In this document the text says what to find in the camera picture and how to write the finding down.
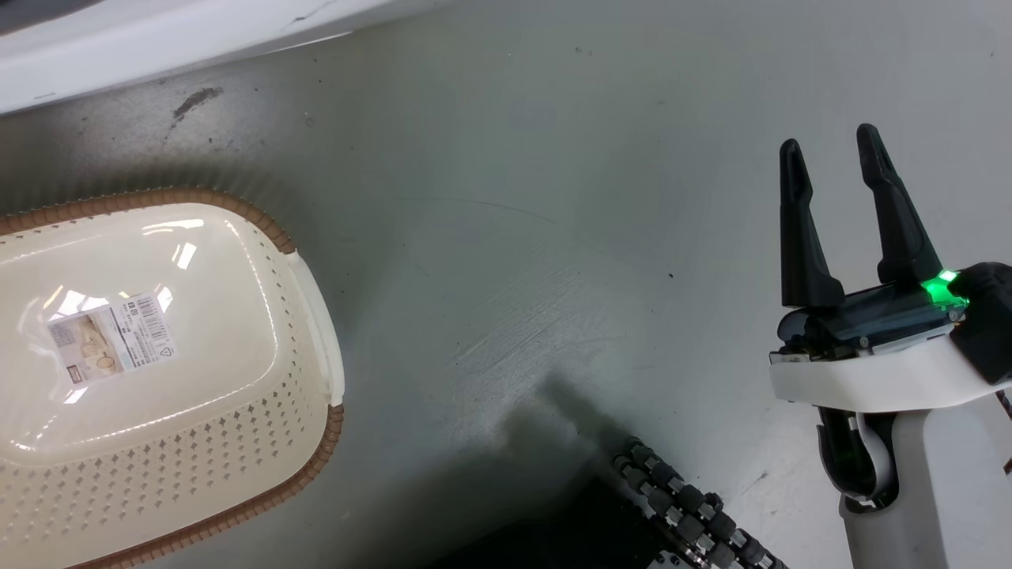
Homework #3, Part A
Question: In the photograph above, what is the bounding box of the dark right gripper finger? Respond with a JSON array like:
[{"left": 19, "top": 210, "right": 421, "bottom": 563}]
[
  {"left": 856, "top": 123, "right": 943, "bottom": 287},
  {"left": 779, "top": 139, "right": 845, "bottom": 309}
]

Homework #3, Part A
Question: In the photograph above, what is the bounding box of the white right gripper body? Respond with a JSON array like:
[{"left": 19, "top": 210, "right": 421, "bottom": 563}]
[{"left": 768, "top": 262, "right": 1012, "bottom": 413}]

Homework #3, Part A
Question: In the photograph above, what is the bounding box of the cream perforated laundry basket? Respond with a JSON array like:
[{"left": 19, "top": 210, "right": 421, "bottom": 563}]
[{"left": 0, "top": 187, "right": 346, "bottom": 569}]

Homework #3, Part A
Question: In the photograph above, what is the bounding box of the white washing machine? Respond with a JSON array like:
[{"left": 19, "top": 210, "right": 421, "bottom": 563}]
[{"left": 0, "top": 0, "right": 444, "bottom": 116}]

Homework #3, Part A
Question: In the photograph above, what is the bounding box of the paper product label sticker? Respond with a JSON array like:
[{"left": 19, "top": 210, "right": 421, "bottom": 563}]
[{"left": 47, "top": 294, "right": 176, "bottom": 386}]

